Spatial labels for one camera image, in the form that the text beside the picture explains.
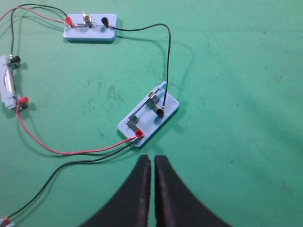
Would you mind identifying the blue knife switch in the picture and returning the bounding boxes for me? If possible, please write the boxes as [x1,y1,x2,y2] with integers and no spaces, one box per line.
[118,81,179,148]

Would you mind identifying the red wire switch to bulb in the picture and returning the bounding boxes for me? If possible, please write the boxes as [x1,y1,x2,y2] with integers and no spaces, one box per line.
[0,7,68,25]

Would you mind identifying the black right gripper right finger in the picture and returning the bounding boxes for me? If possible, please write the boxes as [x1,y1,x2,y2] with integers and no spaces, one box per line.
[154,155,230,227]

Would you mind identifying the blue bulb holder board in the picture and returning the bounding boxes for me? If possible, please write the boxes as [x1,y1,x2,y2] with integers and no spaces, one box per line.
[63,13,118,42]

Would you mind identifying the red wire battery to switch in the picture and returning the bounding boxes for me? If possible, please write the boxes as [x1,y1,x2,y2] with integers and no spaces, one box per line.
[16,106,138,156]

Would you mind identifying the black wire left loop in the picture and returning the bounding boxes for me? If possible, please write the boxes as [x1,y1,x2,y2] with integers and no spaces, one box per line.
[10,3,69,57]

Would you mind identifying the black wire rheostat to switch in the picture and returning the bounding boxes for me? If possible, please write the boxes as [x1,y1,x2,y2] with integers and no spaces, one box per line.
[6,140,134,218]

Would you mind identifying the black wire bulb to switch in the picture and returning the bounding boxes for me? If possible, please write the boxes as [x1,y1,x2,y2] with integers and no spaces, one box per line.
[105,24,172,111]

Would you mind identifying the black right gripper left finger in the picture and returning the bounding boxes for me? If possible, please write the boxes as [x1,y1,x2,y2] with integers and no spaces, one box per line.
[81,155,152,227]

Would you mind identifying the blue battery holder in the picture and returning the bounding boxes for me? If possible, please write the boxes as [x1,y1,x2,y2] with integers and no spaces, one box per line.
[0,55,29,110]

